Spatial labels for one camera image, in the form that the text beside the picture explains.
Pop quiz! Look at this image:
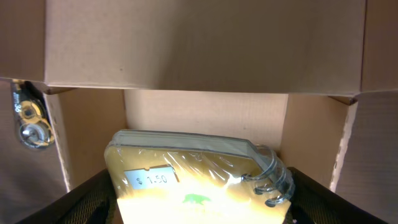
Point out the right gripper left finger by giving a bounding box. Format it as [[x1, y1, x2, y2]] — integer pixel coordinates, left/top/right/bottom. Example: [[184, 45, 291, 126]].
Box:
[[17, 169, 116, 224]]

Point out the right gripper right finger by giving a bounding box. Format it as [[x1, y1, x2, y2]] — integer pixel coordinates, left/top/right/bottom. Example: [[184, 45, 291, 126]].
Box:
[[285, 167, 384, 224]]

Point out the yellow spiral notepad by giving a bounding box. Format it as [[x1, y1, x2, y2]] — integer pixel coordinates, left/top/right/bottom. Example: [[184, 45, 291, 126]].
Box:
[[104, 130, 295, 224]]

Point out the yellow correction tape dispenser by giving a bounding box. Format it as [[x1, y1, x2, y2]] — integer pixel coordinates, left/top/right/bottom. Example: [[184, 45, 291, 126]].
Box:
[[10, 79, 55, 151]]

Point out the open cardboard box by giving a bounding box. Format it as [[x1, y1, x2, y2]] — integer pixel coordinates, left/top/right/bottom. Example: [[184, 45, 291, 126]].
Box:
[[1, 1, 397, 223]]

